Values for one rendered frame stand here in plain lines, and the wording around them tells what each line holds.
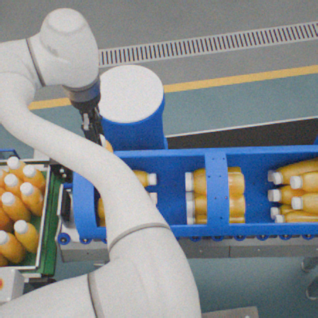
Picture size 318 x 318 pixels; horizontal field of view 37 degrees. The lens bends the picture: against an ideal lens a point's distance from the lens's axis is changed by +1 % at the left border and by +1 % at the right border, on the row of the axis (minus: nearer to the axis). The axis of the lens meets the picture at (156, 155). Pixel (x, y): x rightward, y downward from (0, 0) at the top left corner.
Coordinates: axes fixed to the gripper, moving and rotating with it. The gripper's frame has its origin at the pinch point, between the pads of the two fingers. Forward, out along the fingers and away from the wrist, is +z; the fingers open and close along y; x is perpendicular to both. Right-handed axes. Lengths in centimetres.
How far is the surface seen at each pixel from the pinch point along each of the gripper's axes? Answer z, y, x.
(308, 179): 28, 0, -62
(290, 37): 142, 168, -102
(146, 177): 33.1, 4.5, -11.2
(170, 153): 23.2, 7.7, -19.2
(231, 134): 128, 82, -54
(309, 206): 32, -8, -62
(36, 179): 40.3, 8.4, 27.7
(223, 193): 22.4, -7.0, -34.8
